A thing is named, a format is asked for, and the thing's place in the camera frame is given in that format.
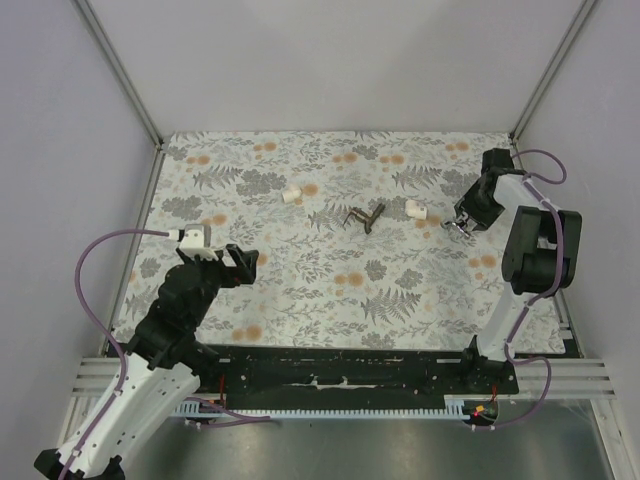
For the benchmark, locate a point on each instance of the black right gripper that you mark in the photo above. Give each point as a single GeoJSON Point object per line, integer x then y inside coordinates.
{"type": "Point", "coordinates": [467, 214]}

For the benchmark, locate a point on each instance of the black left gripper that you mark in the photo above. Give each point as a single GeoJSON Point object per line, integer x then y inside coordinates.
{"type": "Point", "coordinates": [220, 270]}

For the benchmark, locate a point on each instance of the white elbow fitting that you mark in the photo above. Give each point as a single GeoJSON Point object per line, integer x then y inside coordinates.
{"type": "Point", "coordinates": [416, 210]}

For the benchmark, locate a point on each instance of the white elbow fitting left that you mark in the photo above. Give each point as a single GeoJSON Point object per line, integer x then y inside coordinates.
{"type": "Point", "coordinates": [291, 194]}

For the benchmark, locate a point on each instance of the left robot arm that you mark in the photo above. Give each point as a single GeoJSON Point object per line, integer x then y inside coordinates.
{"type": "Point", "coordinates": [161, 366]}

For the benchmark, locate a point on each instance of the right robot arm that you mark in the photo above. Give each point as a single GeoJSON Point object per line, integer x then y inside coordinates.
{"type": "Point", "coordinates": [540, 256]}

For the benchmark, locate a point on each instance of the bronze water faucet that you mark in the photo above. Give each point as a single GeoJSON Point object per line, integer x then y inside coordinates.
{"type": "Point", "coordinates": [366, 219]}

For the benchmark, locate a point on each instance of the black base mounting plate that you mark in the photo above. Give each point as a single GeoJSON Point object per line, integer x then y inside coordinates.
{"type": "Point", "coordinates": [252, 370]}

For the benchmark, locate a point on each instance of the floral patterned table mat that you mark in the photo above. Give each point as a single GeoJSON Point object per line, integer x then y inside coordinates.
{"type": "Point", "coordinates": [406, 285]}

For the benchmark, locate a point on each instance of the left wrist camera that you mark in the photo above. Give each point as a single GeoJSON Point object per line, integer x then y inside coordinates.
{"type": "Point", "coordinates": [194, 241]}

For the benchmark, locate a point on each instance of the aluminium front rail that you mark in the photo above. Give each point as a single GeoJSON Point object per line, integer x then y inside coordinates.
{"type": "Point", "coordinates": [572, 379]}

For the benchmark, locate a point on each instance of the white slotted cable duct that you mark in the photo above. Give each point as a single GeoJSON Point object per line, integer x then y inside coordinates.
{"type": "Point", "coordinates": [453, 409]}

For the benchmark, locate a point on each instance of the aluminium frame post left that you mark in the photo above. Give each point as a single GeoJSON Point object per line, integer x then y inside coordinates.
{"type": "Point", "coordinates": [106, 48]}

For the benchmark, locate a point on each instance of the aluminium frame post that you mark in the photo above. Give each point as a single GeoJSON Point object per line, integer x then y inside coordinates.
{"type": "Point", "coordinates": [106, 48]}
{"type": "Point", "coordinates": [569, 39]}

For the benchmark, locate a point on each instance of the aluminium frame post right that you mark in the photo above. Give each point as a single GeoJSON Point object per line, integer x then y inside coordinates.
{"type": "Point", "coordinates": [569, 39]}

